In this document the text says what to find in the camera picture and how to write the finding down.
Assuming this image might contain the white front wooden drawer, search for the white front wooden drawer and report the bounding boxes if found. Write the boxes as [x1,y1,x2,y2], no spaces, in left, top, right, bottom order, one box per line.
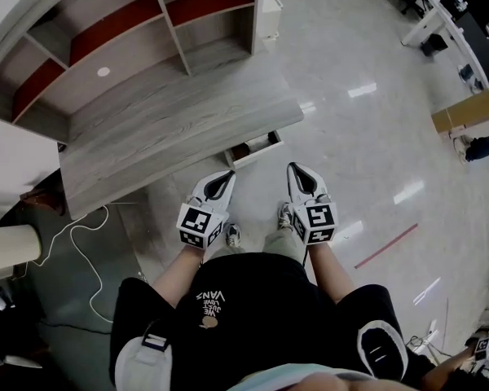
[223,130,284,169]

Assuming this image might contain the person's right shoe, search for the person's right shoe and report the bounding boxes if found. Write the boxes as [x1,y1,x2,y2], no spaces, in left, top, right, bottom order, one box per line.
[277,201,295,232]

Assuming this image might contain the person's shoe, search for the person's shoe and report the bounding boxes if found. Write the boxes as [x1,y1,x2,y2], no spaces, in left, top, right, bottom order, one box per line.
[226,223,243,248]
[277,201,295,232]

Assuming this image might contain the black desk partition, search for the black desk partition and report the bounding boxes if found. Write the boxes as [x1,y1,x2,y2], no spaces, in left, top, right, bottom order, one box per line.
[439,0,489,87]

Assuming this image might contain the person's grey trousers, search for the person's grey trousers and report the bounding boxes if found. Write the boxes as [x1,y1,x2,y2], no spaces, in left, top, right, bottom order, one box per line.
[209,228,307,265]

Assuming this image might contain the grey wooden desk with hutch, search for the grey wooden desk with hutch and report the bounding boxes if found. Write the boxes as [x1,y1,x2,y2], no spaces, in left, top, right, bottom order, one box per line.
[0,0,305,222]

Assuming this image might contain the red floor tape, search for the red floor tape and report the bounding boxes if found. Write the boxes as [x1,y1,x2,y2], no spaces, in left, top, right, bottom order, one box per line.
[354,222,419,270]

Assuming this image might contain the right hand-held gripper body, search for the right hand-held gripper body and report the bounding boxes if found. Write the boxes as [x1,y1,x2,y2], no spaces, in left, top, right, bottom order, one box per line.
[289,191,340,246]

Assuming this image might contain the person's black t-shirt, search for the person's black t-shirt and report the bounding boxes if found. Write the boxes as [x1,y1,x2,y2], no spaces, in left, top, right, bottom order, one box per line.
[108,253,437,391]

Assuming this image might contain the long cardboard box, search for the long cardboard box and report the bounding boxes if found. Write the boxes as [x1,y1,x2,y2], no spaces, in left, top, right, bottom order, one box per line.
[431,86,489,138]

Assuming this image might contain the long white desk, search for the long white desk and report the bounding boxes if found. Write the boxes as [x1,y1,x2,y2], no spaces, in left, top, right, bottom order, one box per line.
[399,0,489,90]

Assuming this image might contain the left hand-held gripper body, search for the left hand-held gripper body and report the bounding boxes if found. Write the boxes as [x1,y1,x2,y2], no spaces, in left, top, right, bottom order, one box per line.
[174,193,231,253]

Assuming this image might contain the black waste bin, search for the black waste bin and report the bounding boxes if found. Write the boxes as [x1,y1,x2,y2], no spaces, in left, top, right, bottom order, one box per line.
[421,33,450,57]

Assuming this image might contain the person's left shoe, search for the person's left shoe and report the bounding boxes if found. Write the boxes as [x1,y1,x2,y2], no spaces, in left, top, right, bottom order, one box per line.
[226,223,243,248]

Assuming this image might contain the white plastic bag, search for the white plastic bag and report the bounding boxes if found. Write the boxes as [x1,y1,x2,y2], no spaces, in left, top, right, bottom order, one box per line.
[246,135,272,154]

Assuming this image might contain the white cylinder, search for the white cylinder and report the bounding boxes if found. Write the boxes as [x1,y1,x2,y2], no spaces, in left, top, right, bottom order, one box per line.
[0,224,42,279]

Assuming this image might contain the person's right forearm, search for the person's right forearm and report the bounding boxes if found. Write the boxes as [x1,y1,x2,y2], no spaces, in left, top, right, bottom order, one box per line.
[307,243,358,305]

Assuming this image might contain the white cable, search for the white cable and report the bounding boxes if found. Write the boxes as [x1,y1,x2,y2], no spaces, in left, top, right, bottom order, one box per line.
[26,204,116,325]

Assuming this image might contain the person's left forearm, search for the person's left forearm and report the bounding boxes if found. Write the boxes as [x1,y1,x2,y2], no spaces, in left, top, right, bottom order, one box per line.
[150,242,207,307]

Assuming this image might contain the white side cabinet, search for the white side cabinet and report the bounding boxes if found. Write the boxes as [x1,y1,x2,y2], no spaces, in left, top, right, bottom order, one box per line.
[262,0,283,40]

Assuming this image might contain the white grey harness strap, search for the white grey harness strap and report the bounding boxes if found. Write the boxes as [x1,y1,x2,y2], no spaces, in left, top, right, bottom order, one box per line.
[356,320,407,382]
[112,327,174,391]

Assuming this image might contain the brown box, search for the brown box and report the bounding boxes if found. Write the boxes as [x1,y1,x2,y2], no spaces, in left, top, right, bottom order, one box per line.
[20,177,64,216]

